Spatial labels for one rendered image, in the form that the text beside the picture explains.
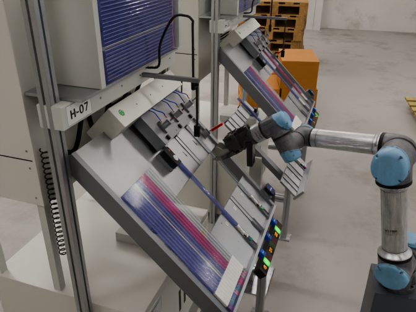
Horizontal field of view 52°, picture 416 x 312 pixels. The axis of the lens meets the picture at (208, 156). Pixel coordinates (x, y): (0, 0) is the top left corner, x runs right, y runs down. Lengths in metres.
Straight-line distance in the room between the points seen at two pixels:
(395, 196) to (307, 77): 3.03
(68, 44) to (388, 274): 1.31
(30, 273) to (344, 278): 1.75
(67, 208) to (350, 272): 1.88
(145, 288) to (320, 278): 1.31
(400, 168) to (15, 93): 1.19
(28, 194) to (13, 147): 0.17
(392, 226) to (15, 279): 1.40
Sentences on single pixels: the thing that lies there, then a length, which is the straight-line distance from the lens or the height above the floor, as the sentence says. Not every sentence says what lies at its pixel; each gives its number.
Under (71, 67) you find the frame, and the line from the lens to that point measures 1.35.
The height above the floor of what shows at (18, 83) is 1.42.
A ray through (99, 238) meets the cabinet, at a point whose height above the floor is 0.62.
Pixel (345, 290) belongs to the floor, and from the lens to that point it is 2.68.
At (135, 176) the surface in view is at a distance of 1.44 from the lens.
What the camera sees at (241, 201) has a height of 0.82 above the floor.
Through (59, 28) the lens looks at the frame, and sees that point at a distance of 1.34.
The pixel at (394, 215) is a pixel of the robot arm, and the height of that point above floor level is 0.95.
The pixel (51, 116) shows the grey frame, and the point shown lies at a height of 1.35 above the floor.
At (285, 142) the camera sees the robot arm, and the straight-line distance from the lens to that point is 1.65.
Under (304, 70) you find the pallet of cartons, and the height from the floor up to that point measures 0.62.
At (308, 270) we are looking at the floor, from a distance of 2.75.
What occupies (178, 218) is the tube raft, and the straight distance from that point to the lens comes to 1.45.
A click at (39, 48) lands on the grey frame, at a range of 1.20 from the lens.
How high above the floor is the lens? 1.79
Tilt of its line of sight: 27 degrees down
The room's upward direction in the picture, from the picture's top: straight up
